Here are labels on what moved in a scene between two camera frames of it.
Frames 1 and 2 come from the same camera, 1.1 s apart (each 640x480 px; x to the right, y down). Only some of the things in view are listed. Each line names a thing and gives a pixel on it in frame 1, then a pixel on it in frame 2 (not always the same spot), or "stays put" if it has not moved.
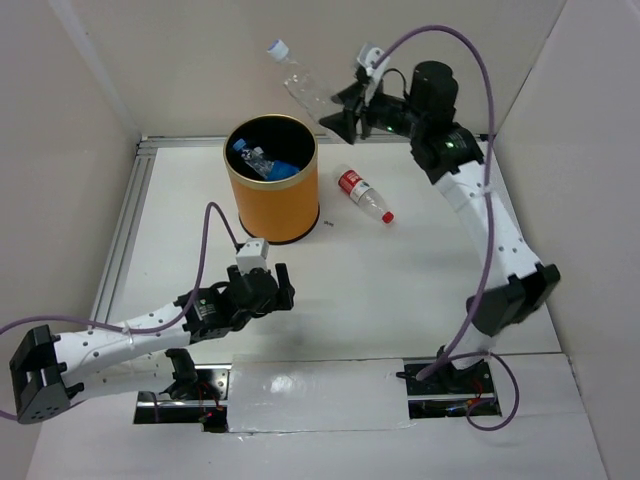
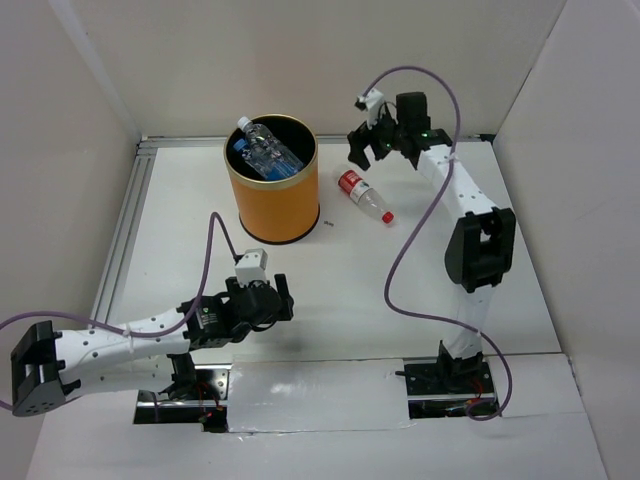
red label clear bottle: [360, 191] stays put
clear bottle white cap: [310, 94] to [271, 158]
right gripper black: [345, 121] to [359, 140]
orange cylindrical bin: [272, 161] stays put
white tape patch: [307, 394] stays put
